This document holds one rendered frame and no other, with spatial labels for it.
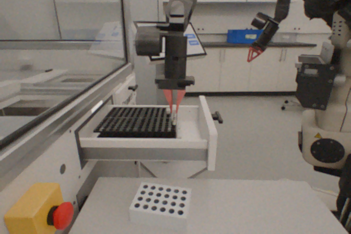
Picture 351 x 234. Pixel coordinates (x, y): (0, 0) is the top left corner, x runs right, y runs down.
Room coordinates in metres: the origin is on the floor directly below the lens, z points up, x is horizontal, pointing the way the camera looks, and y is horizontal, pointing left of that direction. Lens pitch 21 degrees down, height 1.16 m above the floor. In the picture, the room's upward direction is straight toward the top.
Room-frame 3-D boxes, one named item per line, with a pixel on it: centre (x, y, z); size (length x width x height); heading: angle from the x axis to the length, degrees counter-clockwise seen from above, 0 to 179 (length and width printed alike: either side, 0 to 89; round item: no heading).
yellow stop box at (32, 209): (0.25, 0.22, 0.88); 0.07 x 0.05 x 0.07; 178
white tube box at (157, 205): (0.36, 0.03, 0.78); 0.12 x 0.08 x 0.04; 79
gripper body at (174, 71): (0.54, 0.00, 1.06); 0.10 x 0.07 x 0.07; 88
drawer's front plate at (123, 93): (0.90, 0.21, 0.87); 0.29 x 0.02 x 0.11; 178
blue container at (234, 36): (3.82, -1.27, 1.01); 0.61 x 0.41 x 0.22; 91
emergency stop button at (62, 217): (0.25, 0.18, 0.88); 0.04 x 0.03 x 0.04; 178
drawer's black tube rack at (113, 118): (0.58, 0.10, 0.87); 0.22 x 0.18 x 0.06; 88
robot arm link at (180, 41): (0.54, 0.00, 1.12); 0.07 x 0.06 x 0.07; 89
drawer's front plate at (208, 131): (0.57, -0.10, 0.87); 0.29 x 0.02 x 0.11; 178
